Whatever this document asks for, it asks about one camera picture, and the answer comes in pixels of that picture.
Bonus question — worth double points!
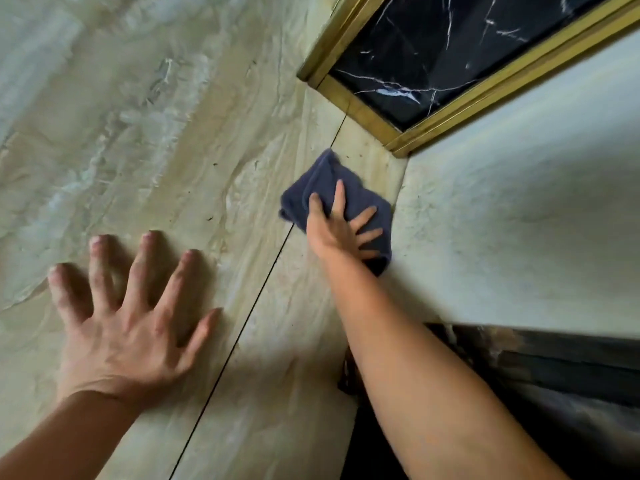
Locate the person's left hand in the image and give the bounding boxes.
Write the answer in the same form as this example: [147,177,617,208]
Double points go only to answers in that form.
[47,232,222,410]

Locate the person's right hand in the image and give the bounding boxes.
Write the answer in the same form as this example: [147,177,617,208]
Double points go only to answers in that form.
[306,180,384,262]

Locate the dark blue cleaning cloth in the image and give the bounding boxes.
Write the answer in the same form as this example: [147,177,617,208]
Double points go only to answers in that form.
[279,149,393,276]

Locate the person's left forearm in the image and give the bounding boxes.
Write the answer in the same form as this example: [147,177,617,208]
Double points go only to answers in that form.
[0,391,144,480]

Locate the person's right forearm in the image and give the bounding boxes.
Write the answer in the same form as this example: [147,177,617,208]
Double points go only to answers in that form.
[320,255,571,480]

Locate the black marble panel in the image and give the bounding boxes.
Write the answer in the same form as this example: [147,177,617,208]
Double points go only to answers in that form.
[330,0,615,131]

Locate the gold metal trim frame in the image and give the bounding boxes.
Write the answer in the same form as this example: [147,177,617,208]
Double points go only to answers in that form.
[297,0,640,159]

